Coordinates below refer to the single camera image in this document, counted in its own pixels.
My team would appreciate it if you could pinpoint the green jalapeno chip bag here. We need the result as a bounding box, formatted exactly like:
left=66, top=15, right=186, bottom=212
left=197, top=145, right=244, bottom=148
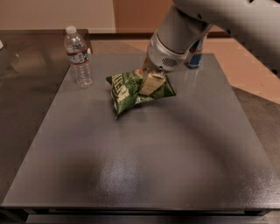
left=106, top=69, right=176, bottom=116

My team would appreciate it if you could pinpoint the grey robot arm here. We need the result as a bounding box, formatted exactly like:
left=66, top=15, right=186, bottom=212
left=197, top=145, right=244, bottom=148
left=144, top=0, right=280, bottom=76

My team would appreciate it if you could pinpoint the blue silver energy drink can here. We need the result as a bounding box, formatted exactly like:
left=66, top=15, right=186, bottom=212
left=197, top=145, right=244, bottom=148
left=185, top=36, right=207, bottom=69

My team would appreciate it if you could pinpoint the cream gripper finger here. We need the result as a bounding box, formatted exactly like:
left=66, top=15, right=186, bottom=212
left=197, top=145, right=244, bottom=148
left=139, top=71, right=166, bottom=95
left=142, top=57, right=149, bottom=77

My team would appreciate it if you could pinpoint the clear plastic water bottle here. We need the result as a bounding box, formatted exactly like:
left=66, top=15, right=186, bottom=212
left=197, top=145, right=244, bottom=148
left=64, top=26, right=93, bottom=88

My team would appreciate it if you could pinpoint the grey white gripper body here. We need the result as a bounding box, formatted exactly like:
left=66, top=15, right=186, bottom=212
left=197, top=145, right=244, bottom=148
left=147, top=29, right=192, bottom=72

